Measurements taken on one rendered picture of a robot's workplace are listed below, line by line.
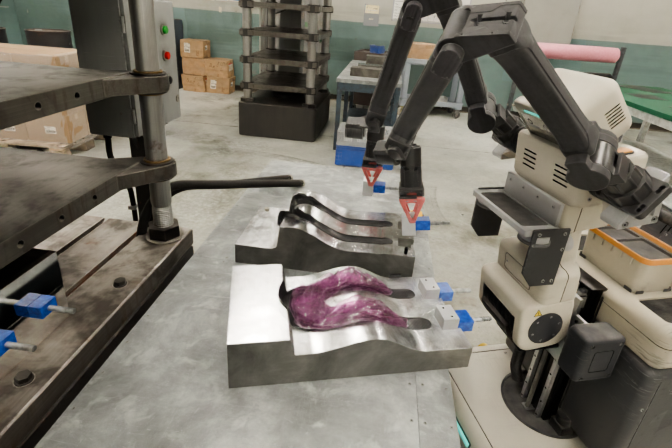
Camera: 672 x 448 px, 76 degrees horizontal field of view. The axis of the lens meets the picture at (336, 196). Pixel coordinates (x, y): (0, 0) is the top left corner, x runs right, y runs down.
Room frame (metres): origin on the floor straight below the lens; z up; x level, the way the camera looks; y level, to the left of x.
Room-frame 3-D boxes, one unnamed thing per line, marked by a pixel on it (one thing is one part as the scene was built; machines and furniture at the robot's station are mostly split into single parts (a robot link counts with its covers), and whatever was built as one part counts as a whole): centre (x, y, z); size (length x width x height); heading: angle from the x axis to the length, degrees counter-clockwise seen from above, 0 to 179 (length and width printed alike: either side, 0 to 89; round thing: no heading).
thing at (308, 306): (0.79, -0.04, 0.90); 0.26 x 0.18 x 0.08; 102
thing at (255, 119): (5.70, 0.70, 1.03); 1.54 x 0.94 x 2.06; 175
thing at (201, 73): (7.48, 2.34, 0.42); 0.86 x 0.33 x 0.83; 85
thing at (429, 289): (0.90, -0.29, 0.86); 0.13 x 0.05 x 0.05; 102
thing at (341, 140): (4.34, -0.27, 0.28); 0.61 x 0.41 x 0.15; 85
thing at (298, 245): (1.14, 0.01, 0.87); 0.50 x 0.26 x 0.14; 85
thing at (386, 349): (0.78, -0.04, 0.86); 0.50 x 0.26 x 0.11; 102
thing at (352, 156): (4.34, -0.27, 0.11); 0.61 x 0.41 x 0.22; 85
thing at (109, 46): (1.42, 0.69, 0.74); 0.31 x 0.22 x 1.47; 175
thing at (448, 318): (0.79, -0.32, 0.86); 0.13 x 0.05 x 0.05; 102
